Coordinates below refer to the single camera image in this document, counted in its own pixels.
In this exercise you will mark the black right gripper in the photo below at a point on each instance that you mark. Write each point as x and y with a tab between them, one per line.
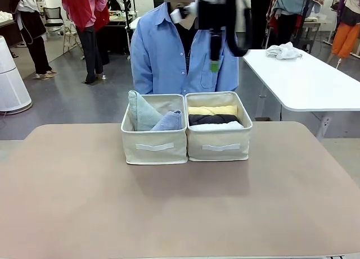
211	14

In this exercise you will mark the yellow towel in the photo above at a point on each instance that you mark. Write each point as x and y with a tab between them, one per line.
213	110

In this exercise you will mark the dark grey towel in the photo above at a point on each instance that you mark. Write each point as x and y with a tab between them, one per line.
211	119

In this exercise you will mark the white towel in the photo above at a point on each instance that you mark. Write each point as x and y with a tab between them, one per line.
216	127

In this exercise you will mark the blue towel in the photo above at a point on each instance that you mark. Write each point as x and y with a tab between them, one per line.
168	121

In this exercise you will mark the light teal towel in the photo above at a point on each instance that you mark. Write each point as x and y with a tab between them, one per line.
143	113

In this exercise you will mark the grey folding chair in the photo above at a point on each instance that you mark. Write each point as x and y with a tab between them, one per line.
71	35

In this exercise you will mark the person in blue shirt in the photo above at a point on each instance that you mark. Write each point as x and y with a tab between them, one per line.
160	59

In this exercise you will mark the white crumpled cloth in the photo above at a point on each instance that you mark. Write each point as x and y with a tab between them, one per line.
282	51

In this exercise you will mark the clothes rack with garments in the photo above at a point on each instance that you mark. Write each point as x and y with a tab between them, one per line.
287	0

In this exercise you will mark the white table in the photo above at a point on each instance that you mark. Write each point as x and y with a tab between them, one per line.
309	82

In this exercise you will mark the cream fabric storage bin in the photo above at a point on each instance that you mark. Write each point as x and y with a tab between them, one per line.
154	155
219	156

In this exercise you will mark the person in pink shirt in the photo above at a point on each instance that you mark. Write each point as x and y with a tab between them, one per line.
90	54

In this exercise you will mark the mannequin with orange trousers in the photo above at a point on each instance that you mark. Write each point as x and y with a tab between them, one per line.
344	37

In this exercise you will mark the red garment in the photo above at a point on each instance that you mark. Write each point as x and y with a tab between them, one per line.
76	6

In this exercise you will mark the black office chair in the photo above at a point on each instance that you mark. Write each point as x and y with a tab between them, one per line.
53	17

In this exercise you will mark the person in black clothes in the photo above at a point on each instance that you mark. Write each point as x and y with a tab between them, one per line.
31	26

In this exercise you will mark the white cylindrical air purifier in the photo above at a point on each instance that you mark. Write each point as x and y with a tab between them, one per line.
11	82

